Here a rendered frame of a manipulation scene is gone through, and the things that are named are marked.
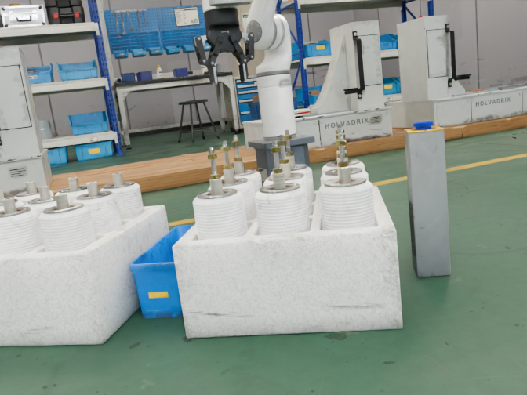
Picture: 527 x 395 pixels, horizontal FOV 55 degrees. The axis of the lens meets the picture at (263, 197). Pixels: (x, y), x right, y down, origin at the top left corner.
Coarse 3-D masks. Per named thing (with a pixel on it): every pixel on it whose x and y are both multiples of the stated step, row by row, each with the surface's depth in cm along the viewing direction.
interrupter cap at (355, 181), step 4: (328, 180) 93; (332, 180) 93; (336, 180) 92; (352, 180) 91; (356, 180) 90; (360, 180) 89; (364, 180) 88; (324, 184) 90; (328, 184) 89; (332, 184) 89; (336, 184) 88; (340, 184) 88; (344, 184) 87; (348, 184) 87; (352, 184) 87; (356, 184) 87; (360, 184) 87
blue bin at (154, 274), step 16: (160, 240) 118; (176, 240) 128; (144, 256) 109; (160, 256) 117; (144, 272) 102; (160, 272) 101; (144, 288) 103; (160, 288) 102; (176, 288) 101; (144, 304) 103; (160, 304) 103; (176, 304) 102
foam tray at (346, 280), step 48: (192, 240) 93; (240, 240) 88; (288, 240) 86; (336, 240) 85; (384, 240) 84; (192, 288) 91; (240, 288) 89; (288, 288) 88; (336, 288) 87; (384, 288) 86; (192, 336) 93
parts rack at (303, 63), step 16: (304, 0) 561; (320, 0) 568; (336, 0) 574; (352, 0) 581; (368, 0) 588; (384, 0) 641; (400, 0) 656; (432, 0) 619; (304, 64) 572; (320, 64) 641; (304, 80) 575; (304, 96) 580; (384, 96) 615; (400, 96) 622
